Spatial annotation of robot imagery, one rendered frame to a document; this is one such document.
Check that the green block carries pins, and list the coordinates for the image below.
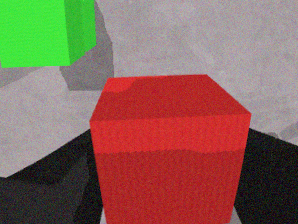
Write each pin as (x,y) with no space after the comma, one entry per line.
(88,24)
(40,33)

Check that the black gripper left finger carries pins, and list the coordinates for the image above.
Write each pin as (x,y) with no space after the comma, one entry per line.
(62,188)

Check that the red block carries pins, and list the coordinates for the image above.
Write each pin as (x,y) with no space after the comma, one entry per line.
(168,149)

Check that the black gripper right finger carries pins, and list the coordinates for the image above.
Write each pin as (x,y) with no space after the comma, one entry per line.
(268,186)

